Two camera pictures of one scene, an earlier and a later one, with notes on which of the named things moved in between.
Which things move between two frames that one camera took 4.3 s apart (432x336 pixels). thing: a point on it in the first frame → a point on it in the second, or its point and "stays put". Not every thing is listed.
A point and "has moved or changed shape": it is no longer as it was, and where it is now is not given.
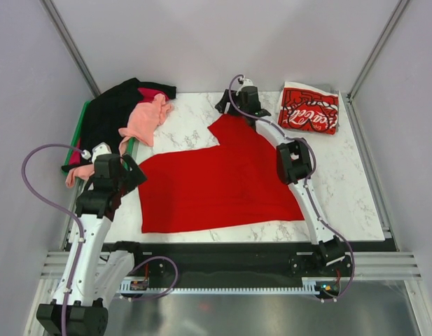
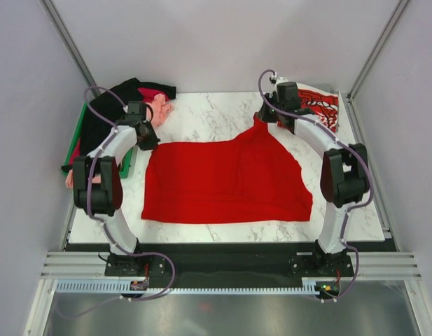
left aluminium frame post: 71,45 stays put
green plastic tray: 75,136 stays put
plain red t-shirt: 241,181 has moved or changed shape
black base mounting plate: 240,264 stays put
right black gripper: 225,99 → 265,115
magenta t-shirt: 145,94 stays put
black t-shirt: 109,111 stays put
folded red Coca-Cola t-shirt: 307,107 stays put
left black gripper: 135,174 → 153,141
